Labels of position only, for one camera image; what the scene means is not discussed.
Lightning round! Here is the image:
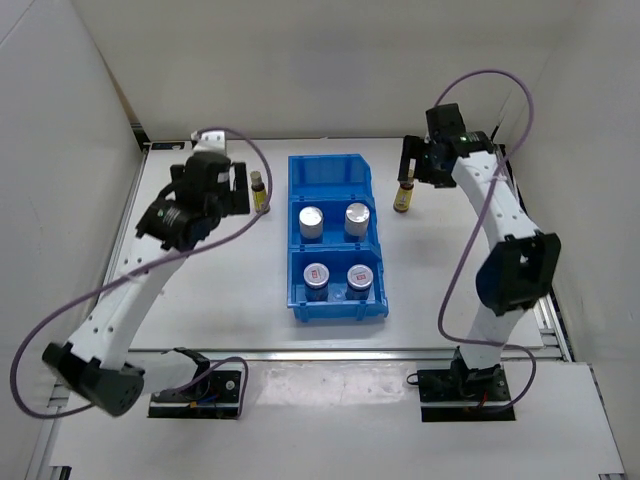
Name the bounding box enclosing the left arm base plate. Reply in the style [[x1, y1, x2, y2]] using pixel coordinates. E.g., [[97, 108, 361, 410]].
[[147, 361, 249, 420]]

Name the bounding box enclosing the brown yellow-label bottle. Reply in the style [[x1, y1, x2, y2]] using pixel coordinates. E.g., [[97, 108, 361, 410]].
[[393, 169, 414, 213], [250, 170, 270, 213]]

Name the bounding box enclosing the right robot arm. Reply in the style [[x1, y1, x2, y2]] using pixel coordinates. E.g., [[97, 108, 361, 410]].
[[398, 103, 561, 400]]

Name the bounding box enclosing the blue bin near compartment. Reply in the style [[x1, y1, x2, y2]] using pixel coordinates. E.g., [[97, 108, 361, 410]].
[[287, 246, 389, 322]]

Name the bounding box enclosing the white-lid spice jar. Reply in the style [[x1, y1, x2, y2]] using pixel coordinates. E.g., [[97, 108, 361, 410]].
[[303, 262, 330, 302], [345, 264, 374, 301]]

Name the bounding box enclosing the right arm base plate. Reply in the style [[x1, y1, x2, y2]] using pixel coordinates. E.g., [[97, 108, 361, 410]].
[[406, 368, 516, 423]]

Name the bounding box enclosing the silver-lid blue-label jar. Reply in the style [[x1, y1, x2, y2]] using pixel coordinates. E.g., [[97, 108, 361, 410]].
[[298, 206, 324, 243], [344, 202, 370, 242]]

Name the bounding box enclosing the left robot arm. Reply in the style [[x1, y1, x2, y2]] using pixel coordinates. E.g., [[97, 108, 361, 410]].
[[42, 151, 251, 417]]

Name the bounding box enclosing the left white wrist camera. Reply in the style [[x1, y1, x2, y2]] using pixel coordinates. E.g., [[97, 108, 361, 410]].
[[191, 130, 227, 154]]

